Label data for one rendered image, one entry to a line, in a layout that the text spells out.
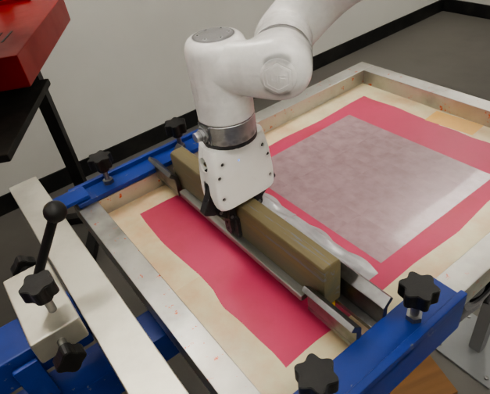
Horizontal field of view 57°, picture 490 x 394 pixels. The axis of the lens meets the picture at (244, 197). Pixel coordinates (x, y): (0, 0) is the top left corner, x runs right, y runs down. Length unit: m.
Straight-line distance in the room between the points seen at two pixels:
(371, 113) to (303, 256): 0.56
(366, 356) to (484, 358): 1.27
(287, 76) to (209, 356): 0.34
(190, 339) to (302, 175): 0.41
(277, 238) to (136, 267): 0.23
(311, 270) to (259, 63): 0.26
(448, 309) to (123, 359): 0.38
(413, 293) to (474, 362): 1.26
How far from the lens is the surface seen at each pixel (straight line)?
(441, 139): 0.99
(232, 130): 0.57
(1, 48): 1.46
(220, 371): 0.57
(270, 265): 0.65
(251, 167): 0.62
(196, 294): 0.69
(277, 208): 0.80
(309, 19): 0.61
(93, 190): 0.88
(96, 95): 2.74
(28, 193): 0.87
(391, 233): 0.76
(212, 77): 0.54
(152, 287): 0.67
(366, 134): 0.99
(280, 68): 0.50
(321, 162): 0.91
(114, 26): 2.70
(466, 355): 1.80
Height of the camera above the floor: 1.48
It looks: 38 degrees down
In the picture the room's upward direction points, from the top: 9 degrees counter-clockwise
